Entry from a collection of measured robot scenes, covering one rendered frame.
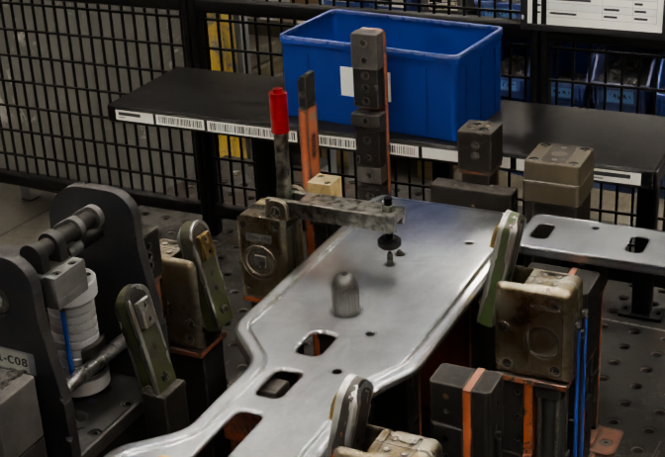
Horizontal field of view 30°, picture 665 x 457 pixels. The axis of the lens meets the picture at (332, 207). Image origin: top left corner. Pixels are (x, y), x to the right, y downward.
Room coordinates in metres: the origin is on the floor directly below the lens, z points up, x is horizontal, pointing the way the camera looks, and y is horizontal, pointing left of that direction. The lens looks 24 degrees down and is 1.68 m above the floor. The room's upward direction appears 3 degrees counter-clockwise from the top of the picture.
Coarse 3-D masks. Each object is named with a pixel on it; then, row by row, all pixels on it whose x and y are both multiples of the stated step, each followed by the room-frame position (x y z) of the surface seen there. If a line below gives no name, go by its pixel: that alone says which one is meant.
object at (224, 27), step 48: (48, 0) 3.67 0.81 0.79; (0, 48) 3.80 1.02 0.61; (96, 48) 3.59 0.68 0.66; (144, 48) 3.50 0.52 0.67; (0, 96) 3.82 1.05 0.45; (48, 96) 3.71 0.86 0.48; (96, 96) 3.61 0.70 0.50; (0, 144) 3.84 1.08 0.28; (48, 144) 3.73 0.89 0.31; (96, 144) 3.64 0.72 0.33; (144, 144) 3.54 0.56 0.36
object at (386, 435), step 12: (372, 432) 0.94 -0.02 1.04; (384, 432) 0.93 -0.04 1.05; (396, 432) 0.93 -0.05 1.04; (372, 444) 0.91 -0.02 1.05; (384, 444) 0.92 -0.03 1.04; (396, 444) 0.91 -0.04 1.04; (408, 444) 0.91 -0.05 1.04; (420, 444) 0.91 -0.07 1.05; (432, 444) 0.91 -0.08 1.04; (336, 456) 0.91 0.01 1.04; (348, 456) 0.91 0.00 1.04; (360, 456) 0.90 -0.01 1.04; (372, 456) 0.90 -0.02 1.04; (384, 456) 0.90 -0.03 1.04; (396, 456) 0.90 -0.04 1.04; (408, 456) 0.90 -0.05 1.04; (420, 456) 0.89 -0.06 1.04; (432, 456) 0.90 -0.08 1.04
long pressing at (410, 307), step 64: (320, 256) 1.39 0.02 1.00; (384, 256) 1.38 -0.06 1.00; (448, 256) 1.37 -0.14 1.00; (256, 320) 1.23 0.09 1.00; (320, 320) 1.23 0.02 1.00; (384, 320) 1.22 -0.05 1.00; (448, 320) 1.21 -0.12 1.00; (256, 384) 1.10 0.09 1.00; (320, 384) 1.09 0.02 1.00; (384, 384) 1.09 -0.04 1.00; (128, 448) 0.99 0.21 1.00; (192, 448) 0.99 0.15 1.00; (256, 448) 0.98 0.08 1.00; (320, 448) 0.98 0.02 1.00
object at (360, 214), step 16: (304, 192) 1.43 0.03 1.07; (304, 208) 1.39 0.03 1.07; (320, 208) 1.38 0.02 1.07; (336, 208) 1.37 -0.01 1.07; (352, 208) 1.37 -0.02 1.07; (368, 208) 1.37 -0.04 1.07; (384, 208) 1.35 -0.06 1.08; (400, 208) 1.36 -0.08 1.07; (336, 224) 1.37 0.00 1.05; (352, 224) 1.36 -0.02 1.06; (368, 224) 1.35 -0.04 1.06; (384, 224) 1.34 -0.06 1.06; (384, 240) 1.35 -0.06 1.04; (400, 240) 1.35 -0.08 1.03
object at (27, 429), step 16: (0, 368) 1.03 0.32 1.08; (0, 384) 1.00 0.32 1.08; (16, 384) 1.00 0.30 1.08; (32, 384) 1.00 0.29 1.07; (0, 400) 0.97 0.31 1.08; (16, 400) 0.98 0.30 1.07; (32, 400) 1.00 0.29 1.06; (0, 416) 0.96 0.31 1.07; (16, 416) 0.98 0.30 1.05; (32, 416) 1.00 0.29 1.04; (0, 432) 0.96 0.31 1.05; (16, 432) 0.98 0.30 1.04; (32, 432) 0.99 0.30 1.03; (0, 448) 0.96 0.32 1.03; (16, 448) 0.97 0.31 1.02; (32, 448) 0.99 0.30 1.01
